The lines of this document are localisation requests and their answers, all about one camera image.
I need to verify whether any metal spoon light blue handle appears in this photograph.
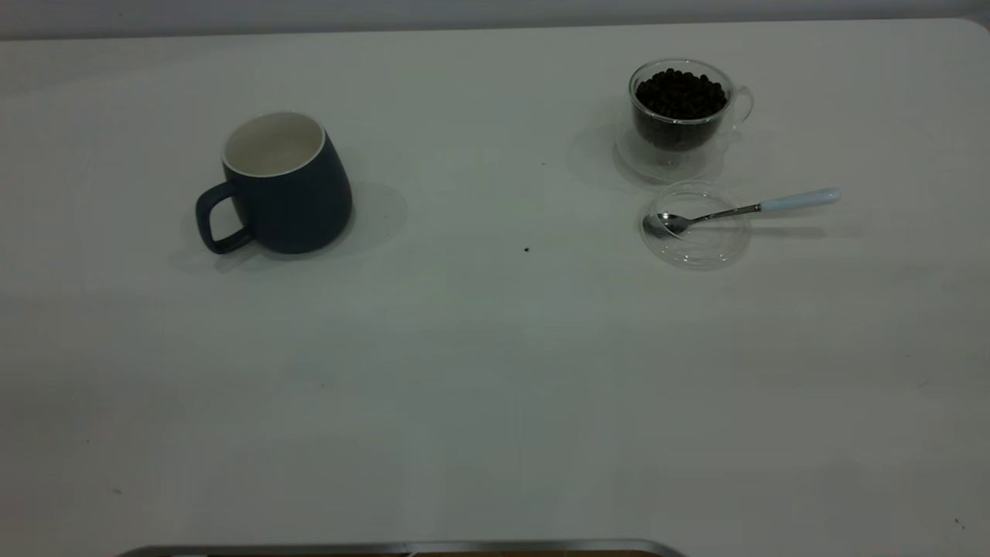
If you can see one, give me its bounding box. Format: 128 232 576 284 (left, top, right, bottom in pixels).
643 188 842 239

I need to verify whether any dark coffee beans pile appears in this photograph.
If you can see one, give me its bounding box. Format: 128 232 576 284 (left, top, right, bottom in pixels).
634 68 729 152

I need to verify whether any clear glass lid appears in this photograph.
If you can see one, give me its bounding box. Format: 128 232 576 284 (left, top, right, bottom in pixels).
640 180 753 270

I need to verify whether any clear glass saucer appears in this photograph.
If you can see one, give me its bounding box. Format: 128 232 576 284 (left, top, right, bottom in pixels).
615 128 732 185

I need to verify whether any dark grey ceramic mug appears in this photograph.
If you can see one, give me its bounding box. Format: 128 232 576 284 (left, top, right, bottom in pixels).
195 111 354 255

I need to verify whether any clear glass handled cup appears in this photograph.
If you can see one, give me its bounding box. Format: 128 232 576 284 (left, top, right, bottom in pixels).
628 59 754 165

